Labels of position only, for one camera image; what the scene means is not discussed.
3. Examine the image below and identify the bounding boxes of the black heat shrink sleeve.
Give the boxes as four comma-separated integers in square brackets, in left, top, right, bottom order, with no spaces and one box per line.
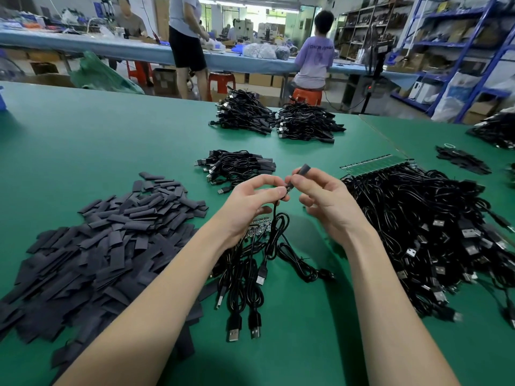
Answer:
[286,163,312,190]

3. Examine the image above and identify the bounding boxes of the bundle of black cables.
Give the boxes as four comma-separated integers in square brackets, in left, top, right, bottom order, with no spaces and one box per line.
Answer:
[209,88,277,136]
[274,100,347,144]

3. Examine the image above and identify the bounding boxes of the orange plastic stool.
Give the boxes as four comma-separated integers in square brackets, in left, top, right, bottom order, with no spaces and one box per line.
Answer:
[290,87,323,107]

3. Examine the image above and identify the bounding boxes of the person's right hand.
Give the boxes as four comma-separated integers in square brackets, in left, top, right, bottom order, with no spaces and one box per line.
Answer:
[287,166,375,250]

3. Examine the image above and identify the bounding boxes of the joined bunch of black cables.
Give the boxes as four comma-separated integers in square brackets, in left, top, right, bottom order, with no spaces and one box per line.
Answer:
[211,209,335,343]

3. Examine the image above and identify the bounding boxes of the black tripod stand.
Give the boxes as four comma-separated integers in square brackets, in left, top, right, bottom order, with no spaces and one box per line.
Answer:
[346,28,395,116]

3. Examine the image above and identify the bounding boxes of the long blue work table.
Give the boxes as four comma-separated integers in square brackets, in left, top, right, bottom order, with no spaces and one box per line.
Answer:
[0,29,423,84]

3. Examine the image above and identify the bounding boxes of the pile of black sleeve strips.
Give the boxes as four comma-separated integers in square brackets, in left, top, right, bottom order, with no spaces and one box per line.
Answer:
[0,172,210,381]

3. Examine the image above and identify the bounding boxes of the heap of finished black cables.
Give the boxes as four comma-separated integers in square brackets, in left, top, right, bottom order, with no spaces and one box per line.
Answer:
[196,149,277,195]

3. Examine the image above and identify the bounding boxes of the person's left forearm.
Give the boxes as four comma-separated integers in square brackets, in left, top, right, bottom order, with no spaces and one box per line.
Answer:
[55,229,242,386]

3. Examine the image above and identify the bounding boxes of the person's left hand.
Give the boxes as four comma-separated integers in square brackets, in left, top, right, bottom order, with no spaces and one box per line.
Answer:
[208,174,291,250]

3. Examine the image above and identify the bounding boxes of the white plastic bag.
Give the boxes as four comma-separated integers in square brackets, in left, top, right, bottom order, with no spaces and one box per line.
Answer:
[432,94,468,123]

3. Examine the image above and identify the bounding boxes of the large pile of black cables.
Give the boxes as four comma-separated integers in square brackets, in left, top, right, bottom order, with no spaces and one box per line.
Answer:
[342,160,515,330]

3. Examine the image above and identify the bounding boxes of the person's right forearm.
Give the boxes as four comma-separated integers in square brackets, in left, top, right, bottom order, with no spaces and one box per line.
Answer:
[348,229,460,386]

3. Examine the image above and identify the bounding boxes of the dark storage shelf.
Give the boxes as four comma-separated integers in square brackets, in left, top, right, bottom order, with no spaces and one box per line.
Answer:
[336,0,411,49]

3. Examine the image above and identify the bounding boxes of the huge heap of black cables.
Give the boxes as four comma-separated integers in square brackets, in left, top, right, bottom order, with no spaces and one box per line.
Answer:
[467,110,515,151]

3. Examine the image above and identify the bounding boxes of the open cardboard box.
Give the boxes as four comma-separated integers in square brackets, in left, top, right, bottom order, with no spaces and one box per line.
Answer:
[16,73,75,87]

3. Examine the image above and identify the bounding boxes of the small upright cardboard box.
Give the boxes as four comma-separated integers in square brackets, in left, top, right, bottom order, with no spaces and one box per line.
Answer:
[153,68,180,95]

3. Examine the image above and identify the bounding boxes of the blue metal shelving rack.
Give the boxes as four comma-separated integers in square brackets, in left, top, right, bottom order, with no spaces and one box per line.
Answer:
[390,0,515,124]

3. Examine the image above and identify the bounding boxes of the green plastic bag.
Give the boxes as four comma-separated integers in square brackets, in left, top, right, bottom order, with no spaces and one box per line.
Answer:
[70,50,146,95]

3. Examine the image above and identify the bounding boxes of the small bundle of cables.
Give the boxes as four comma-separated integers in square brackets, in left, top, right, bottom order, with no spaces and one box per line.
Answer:
[435,144,492,176]

